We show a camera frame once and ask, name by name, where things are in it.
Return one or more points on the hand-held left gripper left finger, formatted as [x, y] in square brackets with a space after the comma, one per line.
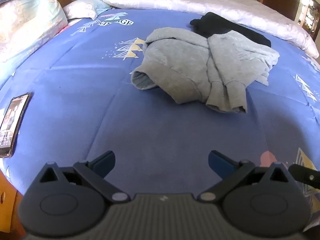
[104, 163]

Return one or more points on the grey sweat pants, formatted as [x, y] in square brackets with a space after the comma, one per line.
[197, 65]

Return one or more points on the blue printed bed sheet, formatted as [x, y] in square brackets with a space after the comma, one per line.
[105, 120]

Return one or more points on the white quilt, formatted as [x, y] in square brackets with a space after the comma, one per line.
[190, 0]

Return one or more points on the wooden bedside cabinet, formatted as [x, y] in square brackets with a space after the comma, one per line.
[8, 205]

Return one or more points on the small white blue pillow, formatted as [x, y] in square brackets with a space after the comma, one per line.
[85, 7]

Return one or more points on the smartphone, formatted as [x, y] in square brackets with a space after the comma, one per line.
[11, 123]

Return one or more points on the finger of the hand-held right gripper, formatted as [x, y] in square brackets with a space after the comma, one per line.
[303, 175]

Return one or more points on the black folded garment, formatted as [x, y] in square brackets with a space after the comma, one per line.
[225, 28]

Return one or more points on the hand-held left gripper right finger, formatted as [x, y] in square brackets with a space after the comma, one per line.
[219, 164]

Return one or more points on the large floral pillow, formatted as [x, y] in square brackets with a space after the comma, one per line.
[27, 27]

